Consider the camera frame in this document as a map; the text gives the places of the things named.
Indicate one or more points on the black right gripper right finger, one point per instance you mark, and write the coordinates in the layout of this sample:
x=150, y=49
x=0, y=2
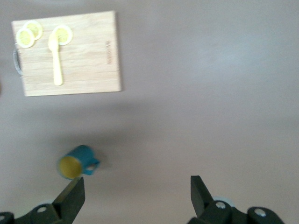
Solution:
x=203, y=203

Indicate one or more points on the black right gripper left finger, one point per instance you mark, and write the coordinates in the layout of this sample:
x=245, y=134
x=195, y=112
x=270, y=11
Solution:
x=67, y=205

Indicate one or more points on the teal mug yellow inside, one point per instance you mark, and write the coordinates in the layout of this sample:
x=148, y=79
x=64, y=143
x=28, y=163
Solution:
x=81, y=156

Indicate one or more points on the brown table cover mat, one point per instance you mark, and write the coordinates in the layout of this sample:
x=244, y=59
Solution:
x=210, y=93

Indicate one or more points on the yellow plastic fork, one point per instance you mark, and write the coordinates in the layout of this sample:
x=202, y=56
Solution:
x=57, y=67

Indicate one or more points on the wooden cutting board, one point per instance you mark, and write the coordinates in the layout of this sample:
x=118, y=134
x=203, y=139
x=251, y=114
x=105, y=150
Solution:
x=88, y=65

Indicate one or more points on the lemon slice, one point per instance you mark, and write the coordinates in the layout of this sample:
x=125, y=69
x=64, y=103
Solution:
x=65, y=35
x=37, y=29
x=24, y=38

